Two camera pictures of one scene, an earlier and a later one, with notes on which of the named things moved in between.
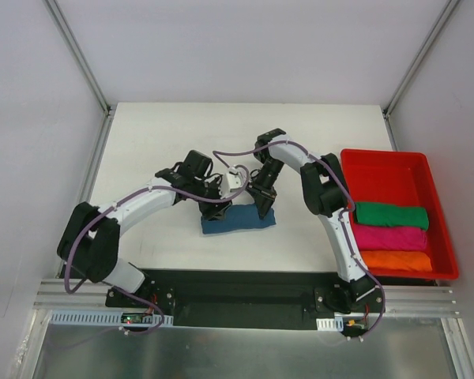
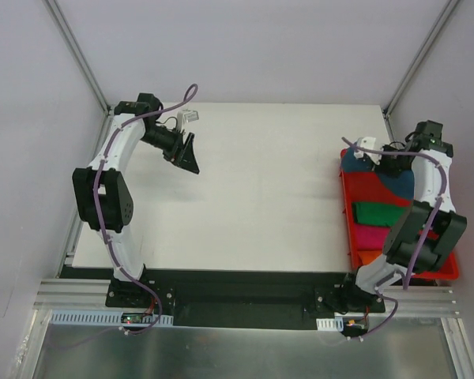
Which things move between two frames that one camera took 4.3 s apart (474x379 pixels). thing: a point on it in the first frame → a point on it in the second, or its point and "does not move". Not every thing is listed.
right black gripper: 263,194 → 392,166
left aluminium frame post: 77,54 does not move
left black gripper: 214,208 → 178,149
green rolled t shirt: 392,215 does not move
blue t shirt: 238,216 → 401,185
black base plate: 291,299 does not move
